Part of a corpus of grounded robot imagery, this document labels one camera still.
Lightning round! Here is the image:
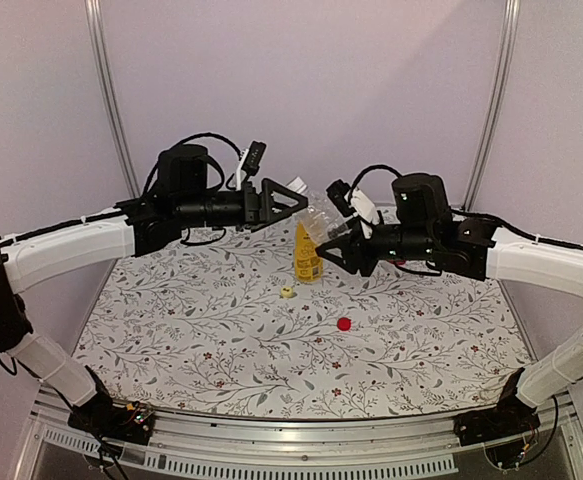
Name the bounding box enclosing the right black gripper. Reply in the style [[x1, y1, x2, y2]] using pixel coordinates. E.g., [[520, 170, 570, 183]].
[[316, 216, 435, 277]]

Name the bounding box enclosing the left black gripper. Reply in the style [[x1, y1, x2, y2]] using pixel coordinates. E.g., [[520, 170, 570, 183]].
[[176, 176, 308, 232]]

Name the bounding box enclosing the white blue bottle cap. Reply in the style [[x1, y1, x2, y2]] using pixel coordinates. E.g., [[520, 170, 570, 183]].
[[287, 177, 308, 194]]

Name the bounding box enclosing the clear bottle blue cap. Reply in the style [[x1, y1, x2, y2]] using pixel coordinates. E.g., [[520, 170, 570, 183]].
[[297, 185, 357, 246]]

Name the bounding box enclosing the yellow juice bottle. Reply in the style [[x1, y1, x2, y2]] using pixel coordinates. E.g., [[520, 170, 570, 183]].
[[294, 222, 323, 283]]

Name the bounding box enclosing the beige bottle cap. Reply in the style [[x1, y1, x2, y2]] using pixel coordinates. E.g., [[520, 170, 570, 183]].
[[281, 287, 294, 299]]

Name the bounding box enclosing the red bottle cap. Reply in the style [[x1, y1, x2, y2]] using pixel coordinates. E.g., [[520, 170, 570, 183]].
[[337, 317, 352, 331]]

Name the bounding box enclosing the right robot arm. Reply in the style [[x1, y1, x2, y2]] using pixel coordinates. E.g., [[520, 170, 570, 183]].
[[316, 173, 583, 436]]

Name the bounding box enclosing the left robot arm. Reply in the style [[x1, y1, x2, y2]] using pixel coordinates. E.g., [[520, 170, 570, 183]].
[[0, 141, 308, 434]]

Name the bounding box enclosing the floral table mat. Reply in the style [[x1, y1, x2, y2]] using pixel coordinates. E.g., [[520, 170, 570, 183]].
[[74, 220, 531, 419]]

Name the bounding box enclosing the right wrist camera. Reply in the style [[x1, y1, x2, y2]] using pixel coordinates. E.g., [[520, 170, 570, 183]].
[[326, 180, 381, 225]]

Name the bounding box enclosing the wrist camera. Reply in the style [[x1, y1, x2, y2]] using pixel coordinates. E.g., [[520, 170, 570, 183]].
[[225, 141, 267, 191], [326, 180, 381, 225]]

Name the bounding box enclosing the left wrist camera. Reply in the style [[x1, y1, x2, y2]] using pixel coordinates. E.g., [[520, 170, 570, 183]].
[[225, 141, 267, 191]]

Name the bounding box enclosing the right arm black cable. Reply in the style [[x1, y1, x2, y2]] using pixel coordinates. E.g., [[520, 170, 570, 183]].
[[348, 164, 405, 194]]

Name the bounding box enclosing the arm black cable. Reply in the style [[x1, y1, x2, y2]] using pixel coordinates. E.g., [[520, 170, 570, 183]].
[[140, 132, 245, 196], [348, 164, 405, 194]]

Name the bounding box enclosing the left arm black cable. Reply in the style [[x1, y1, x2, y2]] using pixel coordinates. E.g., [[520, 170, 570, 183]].
[[140, 132, 245, 196]]

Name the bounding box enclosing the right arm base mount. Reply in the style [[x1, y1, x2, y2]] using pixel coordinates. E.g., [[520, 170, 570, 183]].
[[453, 392, 540, 446]]

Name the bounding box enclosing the front aluminium rail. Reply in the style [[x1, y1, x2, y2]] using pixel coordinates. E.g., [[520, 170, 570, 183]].
[[13, 389, 583, 479]]

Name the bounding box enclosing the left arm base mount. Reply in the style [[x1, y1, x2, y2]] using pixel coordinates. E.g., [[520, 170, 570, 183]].
[[68, 367, 155, 446]]

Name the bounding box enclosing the left aluminium frame post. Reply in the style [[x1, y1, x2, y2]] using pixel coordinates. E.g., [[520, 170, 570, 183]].
[[84, 0, 140, 197]]

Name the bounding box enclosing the aluminium frame post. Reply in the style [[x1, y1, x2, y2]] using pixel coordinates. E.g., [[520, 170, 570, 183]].
[[84, 0, 140, 197], [461, 0, 521, 211]]

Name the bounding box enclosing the right aluminium frame post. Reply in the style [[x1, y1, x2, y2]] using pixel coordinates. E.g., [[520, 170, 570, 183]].
[[461, 0, 521, 211]]

